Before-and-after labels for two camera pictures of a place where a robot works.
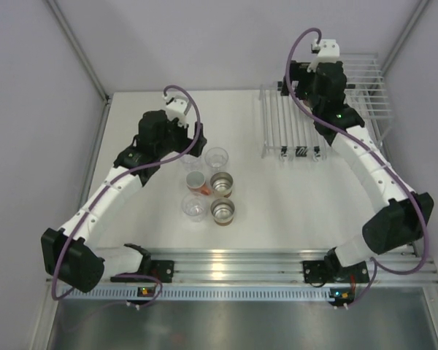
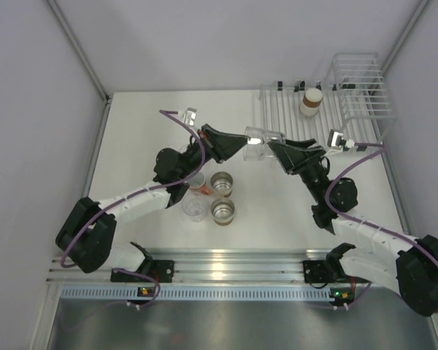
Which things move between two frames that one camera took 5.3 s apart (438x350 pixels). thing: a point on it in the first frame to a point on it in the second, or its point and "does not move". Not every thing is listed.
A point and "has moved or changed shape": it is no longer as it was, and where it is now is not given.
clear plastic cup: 195,206 does not move
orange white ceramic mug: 196,181 does not move
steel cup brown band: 223,210 does not move
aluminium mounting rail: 269,266 does not move
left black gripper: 183,131 to 223,146
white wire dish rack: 288,130 does not move
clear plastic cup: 191,162 has moved or changed shape
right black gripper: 298,73 to 291,157
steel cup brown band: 221,184 does not move
